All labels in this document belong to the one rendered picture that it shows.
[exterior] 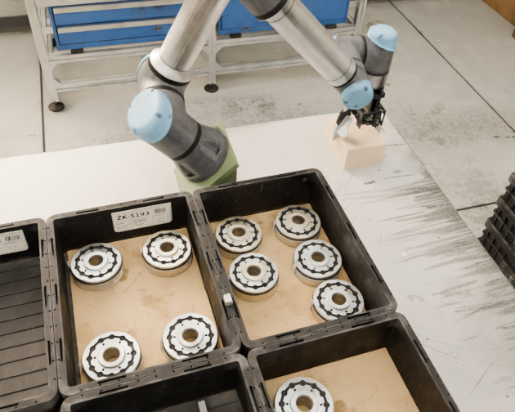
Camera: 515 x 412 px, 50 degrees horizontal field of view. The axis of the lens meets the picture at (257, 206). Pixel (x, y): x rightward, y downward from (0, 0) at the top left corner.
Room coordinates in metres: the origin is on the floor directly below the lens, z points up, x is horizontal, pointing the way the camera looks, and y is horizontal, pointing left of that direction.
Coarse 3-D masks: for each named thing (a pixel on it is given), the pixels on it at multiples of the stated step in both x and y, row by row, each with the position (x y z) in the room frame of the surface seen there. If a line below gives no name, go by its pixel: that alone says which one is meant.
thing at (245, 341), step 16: (272, 176) 0.90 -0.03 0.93; (288, 176) 0.91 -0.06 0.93; (320, 176) 0.92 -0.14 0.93; (208, 192) 0.84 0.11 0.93; (336, 208) 0.82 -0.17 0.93; (208, 224) 0.74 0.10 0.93; (208, 240) 0.70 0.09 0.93; (368, 256) 0.69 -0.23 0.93; (224, 272) 0.63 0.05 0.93; (224, 288) 0.59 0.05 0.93; (384, 288) 0.62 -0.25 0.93; (240, 320) 0.52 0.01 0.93; (336, 320) 0.54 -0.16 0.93; (352, 320) 0.54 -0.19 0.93; (240, 336) 0.49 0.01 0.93; (272, 336) 0.50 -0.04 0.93; (288, 336) 0.50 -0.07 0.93
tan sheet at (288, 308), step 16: (272, 224) 0.85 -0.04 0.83; (272, 240) 0.80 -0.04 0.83; (272, 256) 0.75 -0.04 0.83; (288, 256) 0.76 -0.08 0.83; (288, 272) 0.71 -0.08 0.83; (288, 288) 0.67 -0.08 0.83; (304, 288) 0.68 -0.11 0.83; (240, 304) 0.62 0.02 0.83; (256, 304) 0.63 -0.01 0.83; (272, 304) 0.63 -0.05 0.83; (288, 304) 0.63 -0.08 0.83; (304, 304) 0.64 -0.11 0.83; (256, 320) 0.59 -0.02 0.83; (272, 320) 0.59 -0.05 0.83; (288, 320) 0.59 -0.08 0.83; (304, 320) 0.60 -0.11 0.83; (256, 336) 0.55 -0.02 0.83
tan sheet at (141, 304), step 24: (120, 240) 0.76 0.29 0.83; (144, 240) 0.77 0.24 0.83; (144, 264) 0.71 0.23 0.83; (192, 264) 0.72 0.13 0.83; (72, 288) 0.63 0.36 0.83; (120, 288) 0.64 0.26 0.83; (144, 288) 0.65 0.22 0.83; (168, 288) 0.65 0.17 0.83; (192, 288) 0.65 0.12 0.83; (96, 312) 0.58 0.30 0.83; (120, 312) 0.58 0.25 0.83; (144, 312) 0.59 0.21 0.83; (168, 312) 0.59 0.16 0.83; (192, 312) 0.60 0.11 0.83; (96, 336) 0.53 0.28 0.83; (144, 336) 0.54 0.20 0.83; (144, 360) 0.48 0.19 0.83
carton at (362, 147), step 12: (336, 120) 1.34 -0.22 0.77; (348, 132) 1.28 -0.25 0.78; (360, 132) 1.29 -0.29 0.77; (372, 132) 1.29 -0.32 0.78; (336, 144) 1.27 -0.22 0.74; (348, 144) 1.23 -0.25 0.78; (360, 144) 1.23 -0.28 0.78; (372, 144) 1.24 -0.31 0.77; (384, 144) 1.24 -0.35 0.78; (336, 156) 1.26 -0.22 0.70; (348, 156) 1.20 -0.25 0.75; (360, 156) 1.22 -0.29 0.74; (372, 156) 1.23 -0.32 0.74; (348, 168) 1.21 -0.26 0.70
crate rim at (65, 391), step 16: (96, 208) 0.76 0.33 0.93; (112, 208) 0.77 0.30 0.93; (192, 208) 0.78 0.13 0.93; (48, 224) 0.71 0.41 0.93; (48, 240) 0.67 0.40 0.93; (48, 256) 0.63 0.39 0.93; (208, 256) 0.66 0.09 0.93; (224, 304) 0.56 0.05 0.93; (64, 336) 0.47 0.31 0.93; (64, 352) 0.44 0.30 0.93; (208, 352) 0.46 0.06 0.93; (224, 352) 0.46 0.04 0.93; (64, 368) 0.41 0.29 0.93; (144, 368) 0.42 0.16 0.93; (160, 368) 0.42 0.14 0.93; (176, 368) 0.43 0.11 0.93; (64, 384) 0.38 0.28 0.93; (80, 384) 0.38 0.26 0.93; (96, 384) 0.39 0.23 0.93; (112, 384) 0.39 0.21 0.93
